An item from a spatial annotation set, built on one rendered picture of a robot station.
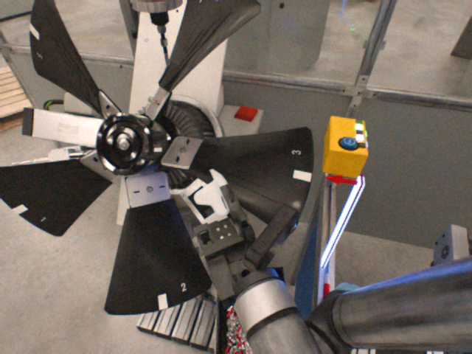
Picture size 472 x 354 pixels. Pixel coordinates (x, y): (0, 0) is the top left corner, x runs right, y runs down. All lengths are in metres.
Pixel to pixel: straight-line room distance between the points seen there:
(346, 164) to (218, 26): 0.49
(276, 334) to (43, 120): 0.78
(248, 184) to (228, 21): 0.29
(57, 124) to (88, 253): 1.22
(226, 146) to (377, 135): 0.92
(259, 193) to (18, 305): 1.69
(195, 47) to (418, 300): 0.51
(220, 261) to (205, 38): 0.39
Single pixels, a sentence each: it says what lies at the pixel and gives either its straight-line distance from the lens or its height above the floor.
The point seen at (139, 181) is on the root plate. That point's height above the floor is 1.13.
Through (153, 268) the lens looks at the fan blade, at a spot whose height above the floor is 1.01.
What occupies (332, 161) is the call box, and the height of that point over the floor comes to 1.03.
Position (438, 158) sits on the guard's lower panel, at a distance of 1.54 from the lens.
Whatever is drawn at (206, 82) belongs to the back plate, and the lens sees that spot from 0.83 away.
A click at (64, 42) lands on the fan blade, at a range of 0.71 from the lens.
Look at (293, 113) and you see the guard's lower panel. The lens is 1.33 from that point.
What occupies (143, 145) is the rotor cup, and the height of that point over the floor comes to 1.22.
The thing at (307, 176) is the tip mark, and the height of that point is 1.19.
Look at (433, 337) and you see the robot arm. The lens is 0.35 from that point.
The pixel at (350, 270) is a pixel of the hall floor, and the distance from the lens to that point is 1.86.
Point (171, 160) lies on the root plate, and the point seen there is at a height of 1.18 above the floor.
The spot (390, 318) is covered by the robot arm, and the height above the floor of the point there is 1.25.
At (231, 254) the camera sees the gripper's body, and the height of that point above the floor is 1.19.
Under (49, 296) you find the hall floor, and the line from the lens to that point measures 1.96.
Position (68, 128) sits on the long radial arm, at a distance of 0.87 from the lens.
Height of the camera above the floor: 1.58
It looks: 46 degrees down
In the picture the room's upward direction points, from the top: straight up
